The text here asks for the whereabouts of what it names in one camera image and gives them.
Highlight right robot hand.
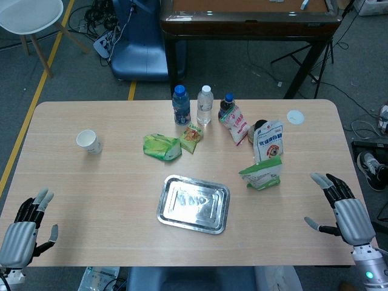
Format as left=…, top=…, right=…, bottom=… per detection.
left=304, top=172, right=377, bottom=247

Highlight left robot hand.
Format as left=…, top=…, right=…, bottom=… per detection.
left=0, top=187, right=59, bottom=269

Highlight green and white plastic bag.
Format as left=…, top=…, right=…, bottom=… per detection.
left=238, top=155, right=283, bottom=192

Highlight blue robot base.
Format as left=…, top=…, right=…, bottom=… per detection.
left=110, top=0, right=187, bottom=83

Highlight white red salt packet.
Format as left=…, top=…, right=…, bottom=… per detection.
left=219, top=105, right=251, bottom=147

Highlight rectangular metal tray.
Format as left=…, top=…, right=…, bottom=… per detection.
left=156, top=174, right=231, bottom=235

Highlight small green orange snack packet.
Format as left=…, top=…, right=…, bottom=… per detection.
left=179, top=122, right=204, bottom=155

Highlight black white sneaker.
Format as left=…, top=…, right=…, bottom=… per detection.
left=356, top=151, right=388, bottom=192

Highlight clear plastic bag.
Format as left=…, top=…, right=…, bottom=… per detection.
left=78, top=266, right=121, bottom=291

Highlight white sugar bag blue print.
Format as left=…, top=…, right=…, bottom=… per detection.
left=253, top=120, right=285, bottom=164

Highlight white round lid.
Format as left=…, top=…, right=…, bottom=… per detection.
left=286, top=109, right=306, bottom=125

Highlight white paper cup stack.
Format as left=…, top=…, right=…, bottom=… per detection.
left=76, top=129, right=103, bottom=156

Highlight dark round can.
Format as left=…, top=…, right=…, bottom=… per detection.
left=247, top=119, right=269, bottom=144

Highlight black tripod stand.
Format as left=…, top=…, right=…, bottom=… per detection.
left=270, top=36, right=335, bottom=98

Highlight dark drink bottle blue cap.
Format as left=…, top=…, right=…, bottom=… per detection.
left=218, top=93, right=238, bottom=122

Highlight large green plastic bag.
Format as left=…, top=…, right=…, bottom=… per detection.
left=142, top=133, right=183, bottom=162

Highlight clear water bottle white cap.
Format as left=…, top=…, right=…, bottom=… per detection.
left=196, top=85, right=215, bottom=125

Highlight dark wood mahjong table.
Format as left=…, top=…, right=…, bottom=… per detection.
left=159, top=0, right=344, bottom=100

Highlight white chair wooden legs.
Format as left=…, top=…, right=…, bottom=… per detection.
left=0, top=0, right=91, bottom=79

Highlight black cable bundle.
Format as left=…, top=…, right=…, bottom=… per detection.
left=67, top=0, right=122, bottom=36

